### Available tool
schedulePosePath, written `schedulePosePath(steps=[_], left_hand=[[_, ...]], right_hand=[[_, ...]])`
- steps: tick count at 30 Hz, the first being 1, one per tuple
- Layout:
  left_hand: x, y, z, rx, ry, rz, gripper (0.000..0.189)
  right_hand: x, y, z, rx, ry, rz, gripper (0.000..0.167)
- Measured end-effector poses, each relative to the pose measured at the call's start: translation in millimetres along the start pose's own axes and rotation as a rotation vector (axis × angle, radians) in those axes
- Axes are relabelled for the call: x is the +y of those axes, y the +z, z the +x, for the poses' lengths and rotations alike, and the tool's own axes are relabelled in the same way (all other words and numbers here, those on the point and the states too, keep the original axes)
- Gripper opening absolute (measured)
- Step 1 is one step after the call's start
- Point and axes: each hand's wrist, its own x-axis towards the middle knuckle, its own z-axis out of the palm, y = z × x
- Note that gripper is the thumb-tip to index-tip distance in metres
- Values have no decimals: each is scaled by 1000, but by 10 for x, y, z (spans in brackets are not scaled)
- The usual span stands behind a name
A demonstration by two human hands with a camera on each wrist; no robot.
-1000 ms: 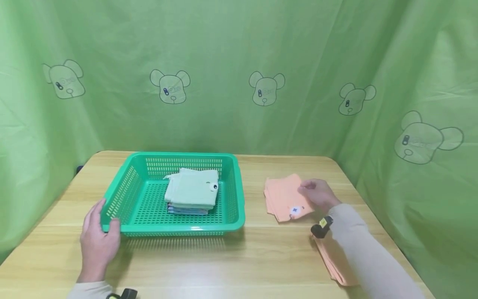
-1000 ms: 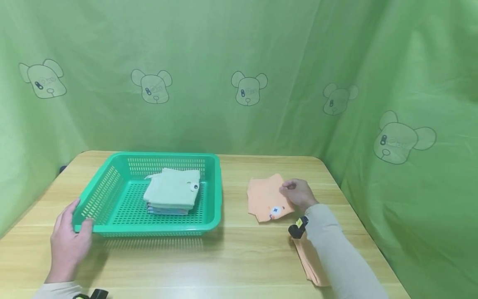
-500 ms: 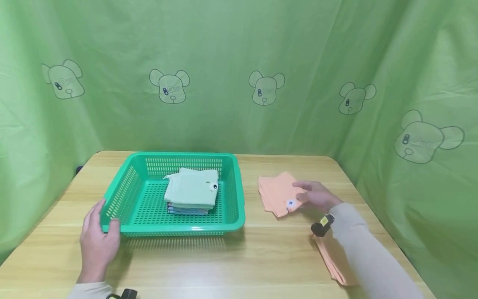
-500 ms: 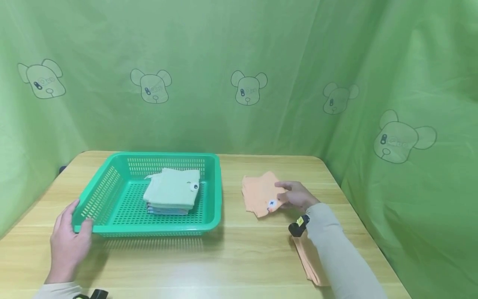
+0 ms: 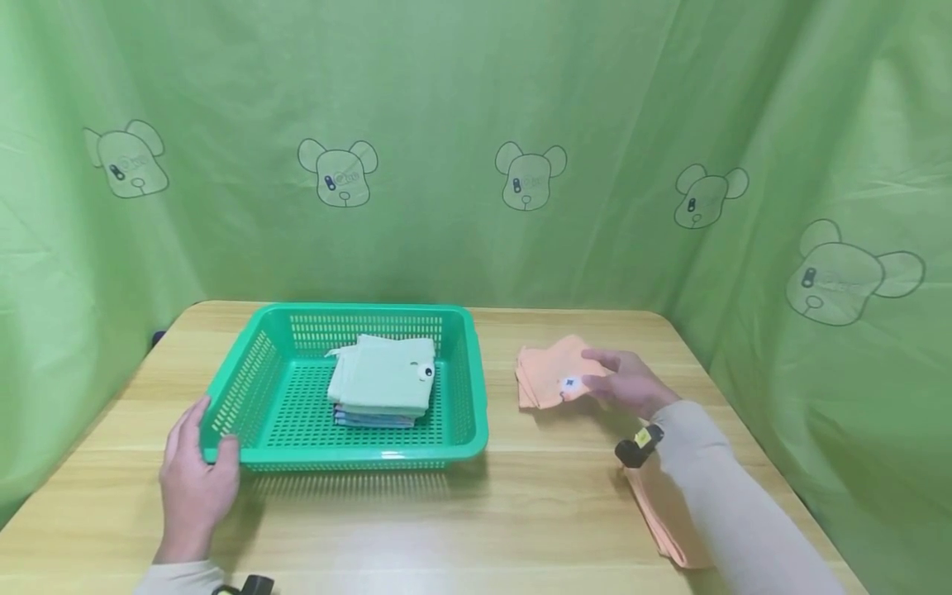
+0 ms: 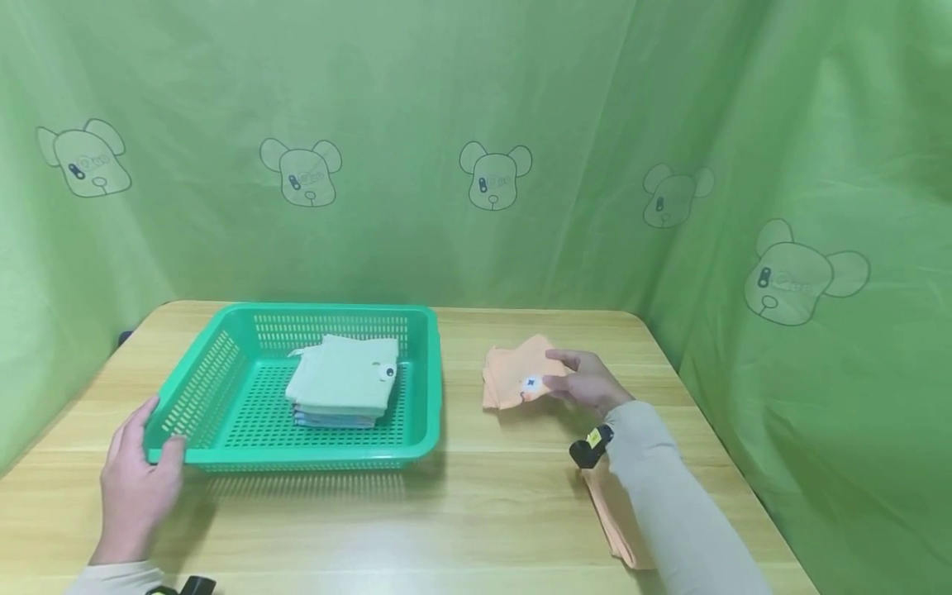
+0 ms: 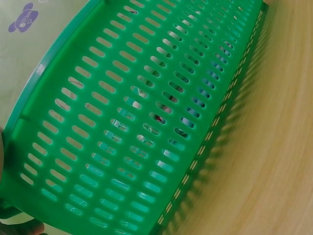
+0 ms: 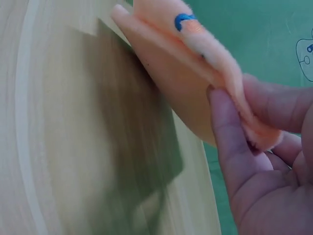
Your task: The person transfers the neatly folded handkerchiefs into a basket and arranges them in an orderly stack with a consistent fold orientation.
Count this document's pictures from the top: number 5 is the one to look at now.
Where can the person's right forearm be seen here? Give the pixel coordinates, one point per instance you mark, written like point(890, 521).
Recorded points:
point(729, 504)

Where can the person's left forearm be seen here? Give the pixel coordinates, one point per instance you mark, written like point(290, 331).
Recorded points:
point(182, 578)

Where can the person's left fingers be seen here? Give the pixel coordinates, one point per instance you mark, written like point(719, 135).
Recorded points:
point(171, 442)

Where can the person's left thumb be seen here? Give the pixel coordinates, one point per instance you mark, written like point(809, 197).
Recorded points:
point(229, 459)

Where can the person's left hand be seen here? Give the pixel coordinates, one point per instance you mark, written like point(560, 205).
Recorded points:
point(195, 496)

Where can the green plastic perforated basket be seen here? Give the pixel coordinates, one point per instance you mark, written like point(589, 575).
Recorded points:
point(282, 397)

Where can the light green folded towel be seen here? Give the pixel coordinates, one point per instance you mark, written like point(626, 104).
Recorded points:
point(383, 376)

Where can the plain orange cloth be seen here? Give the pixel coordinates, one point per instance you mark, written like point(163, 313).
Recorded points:
point(666, 516)

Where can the black wrist band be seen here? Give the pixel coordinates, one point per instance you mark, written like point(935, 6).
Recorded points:
point(638, 446)
point(249, 587)

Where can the person's right hand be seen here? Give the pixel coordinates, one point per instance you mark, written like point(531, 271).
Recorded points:
point(632, 384)

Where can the person's right fingers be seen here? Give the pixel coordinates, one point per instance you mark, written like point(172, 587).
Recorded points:
point(595, 376)

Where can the blue folded towel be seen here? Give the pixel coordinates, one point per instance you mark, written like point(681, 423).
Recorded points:
point(372, 420)

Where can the orange cloth with white label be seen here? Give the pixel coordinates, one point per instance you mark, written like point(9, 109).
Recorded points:
point(547, 372)

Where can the person's left index finger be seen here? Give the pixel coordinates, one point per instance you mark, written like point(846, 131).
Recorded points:
point(195, 423)

